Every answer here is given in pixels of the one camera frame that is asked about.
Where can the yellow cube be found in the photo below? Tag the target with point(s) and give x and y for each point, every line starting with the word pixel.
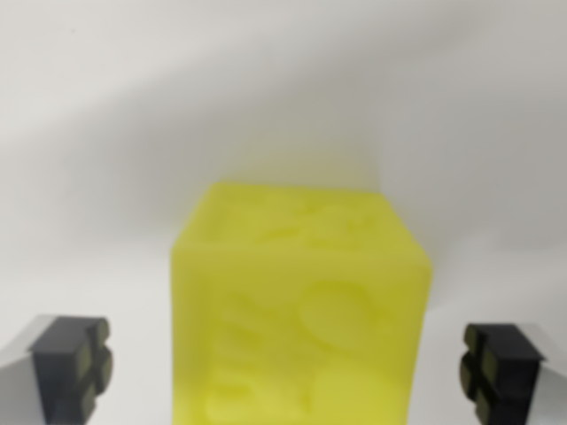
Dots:
pixel 301 310

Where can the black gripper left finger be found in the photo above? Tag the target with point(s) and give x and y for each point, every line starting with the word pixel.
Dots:
pixel 62 372

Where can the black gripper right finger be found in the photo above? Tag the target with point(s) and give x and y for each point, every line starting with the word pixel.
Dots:
pixel 505 376

